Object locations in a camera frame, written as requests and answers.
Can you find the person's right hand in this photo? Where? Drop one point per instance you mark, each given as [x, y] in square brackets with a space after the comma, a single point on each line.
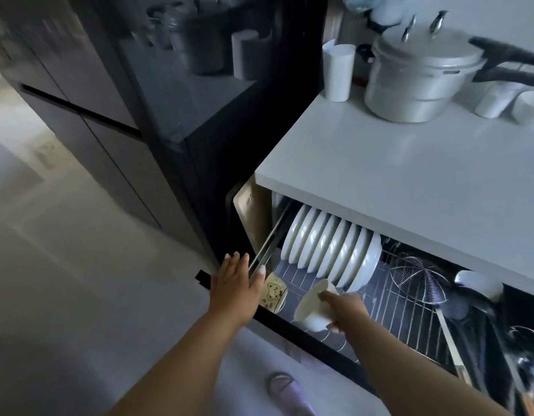
[347, 309]

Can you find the person's left hand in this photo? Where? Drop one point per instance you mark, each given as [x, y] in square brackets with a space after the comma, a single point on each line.
[232, 290]

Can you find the person's left thumb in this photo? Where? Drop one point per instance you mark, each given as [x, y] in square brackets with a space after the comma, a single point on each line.
[259, 279]

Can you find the person's right fingers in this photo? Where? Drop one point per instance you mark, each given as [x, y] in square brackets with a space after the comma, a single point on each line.
[327, 296]

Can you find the white ceramic bowl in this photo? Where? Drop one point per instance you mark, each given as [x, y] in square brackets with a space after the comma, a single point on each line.
[312, 309]

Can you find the black front dish drawer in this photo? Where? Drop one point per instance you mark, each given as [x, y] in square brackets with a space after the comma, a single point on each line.
[405, 324]

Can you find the person's left forearm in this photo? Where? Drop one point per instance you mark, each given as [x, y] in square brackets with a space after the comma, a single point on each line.
[184, 363]

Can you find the person's right forearm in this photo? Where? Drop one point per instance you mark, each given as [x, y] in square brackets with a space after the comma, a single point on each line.
[405, 376]

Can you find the bear print dish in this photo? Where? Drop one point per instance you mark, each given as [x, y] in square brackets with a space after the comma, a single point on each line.
[273, 294]

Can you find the row of white plates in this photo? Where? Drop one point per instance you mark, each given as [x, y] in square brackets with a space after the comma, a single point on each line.
[332, 249]

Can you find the wooden cutting board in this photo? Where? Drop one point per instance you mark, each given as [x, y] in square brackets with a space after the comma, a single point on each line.
[251, 216]

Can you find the purple slipper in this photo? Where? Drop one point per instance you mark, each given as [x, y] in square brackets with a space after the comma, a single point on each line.
[290, 396]

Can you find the white ladle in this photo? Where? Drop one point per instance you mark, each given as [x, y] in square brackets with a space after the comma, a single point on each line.
[479, 283]

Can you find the black refrigerator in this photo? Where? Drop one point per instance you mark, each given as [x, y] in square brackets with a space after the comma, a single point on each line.
[163, 103]

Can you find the metal kitchen utensils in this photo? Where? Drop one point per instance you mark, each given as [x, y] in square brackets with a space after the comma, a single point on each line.
[526, 368]

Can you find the tall white cup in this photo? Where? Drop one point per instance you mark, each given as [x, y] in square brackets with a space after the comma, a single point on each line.
[338, 71]

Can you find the silver pressure cooker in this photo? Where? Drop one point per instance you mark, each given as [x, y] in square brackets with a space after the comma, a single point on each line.
[414, 77]

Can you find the small white cup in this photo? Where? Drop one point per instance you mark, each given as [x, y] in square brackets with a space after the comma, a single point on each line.
[531, 109]
[496, 101]

